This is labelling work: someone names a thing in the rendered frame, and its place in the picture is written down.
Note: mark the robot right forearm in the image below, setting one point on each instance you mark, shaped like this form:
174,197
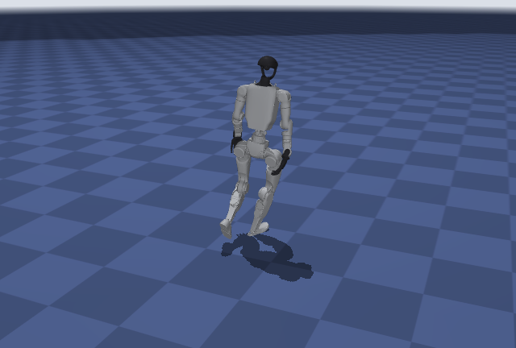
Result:
287,138

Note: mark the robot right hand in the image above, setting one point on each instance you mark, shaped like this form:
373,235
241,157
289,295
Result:
285,157

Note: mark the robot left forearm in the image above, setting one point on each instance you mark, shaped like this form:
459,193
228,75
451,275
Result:
237,127

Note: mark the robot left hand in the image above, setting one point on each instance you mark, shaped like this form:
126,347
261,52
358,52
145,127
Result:
235,140

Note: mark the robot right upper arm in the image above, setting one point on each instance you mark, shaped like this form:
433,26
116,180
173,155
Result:
284,97

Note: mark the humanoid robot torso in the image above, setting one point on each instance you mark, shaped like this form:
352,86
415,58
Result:
260,113

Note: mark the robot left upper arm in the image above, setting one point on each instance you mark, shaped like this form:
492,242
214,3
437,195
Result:
240,102

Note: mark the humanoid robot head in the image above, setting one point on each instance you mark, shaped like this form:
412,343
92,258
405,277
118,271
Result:
266,62

